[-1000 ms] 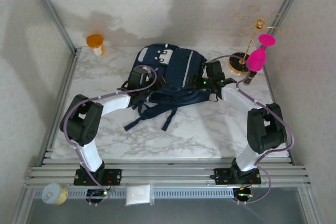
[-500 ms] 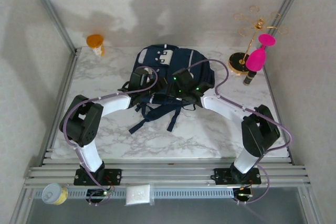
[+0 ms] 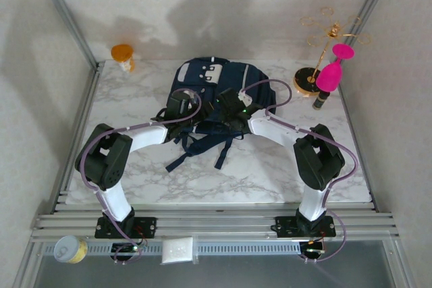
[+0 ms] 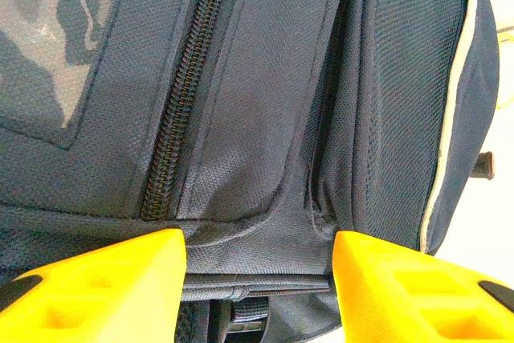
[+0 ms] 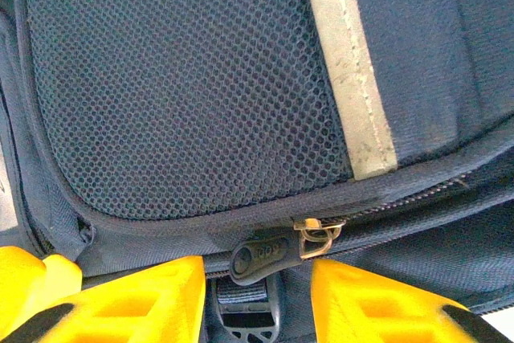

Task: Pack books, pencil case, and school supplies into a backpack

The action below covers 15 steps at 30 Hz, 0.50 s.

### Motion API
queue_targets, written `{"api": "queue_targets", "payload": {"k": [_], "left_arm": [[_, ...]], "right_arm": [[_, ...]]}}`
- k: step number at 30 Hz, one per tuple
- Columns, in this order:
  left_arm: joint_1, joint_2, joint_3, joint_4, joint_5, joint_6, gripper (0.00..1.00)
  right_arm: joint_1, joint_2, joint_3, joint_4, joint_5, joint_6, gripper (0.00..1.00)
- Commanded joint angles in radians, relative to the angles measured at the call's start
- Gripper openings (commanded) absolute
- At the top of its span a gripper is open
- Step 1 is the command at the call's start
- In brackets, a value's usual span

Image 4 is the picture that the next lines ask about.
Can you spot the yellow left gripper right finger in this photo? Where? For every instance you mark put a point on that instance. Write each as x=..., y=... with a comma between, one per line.
x=409, y=299

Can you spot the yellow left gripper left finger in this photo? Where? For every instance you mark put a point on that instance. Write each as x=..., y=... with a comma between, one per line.
x=100, y=299

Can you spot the navy blue backpack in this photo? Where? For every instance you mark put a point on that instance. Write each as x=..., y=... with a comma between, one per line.
x=261, y=118

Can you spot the spice bottle with dark lid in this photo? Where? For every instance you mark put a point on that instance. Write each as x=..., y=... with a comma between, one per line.
x=484, y=165

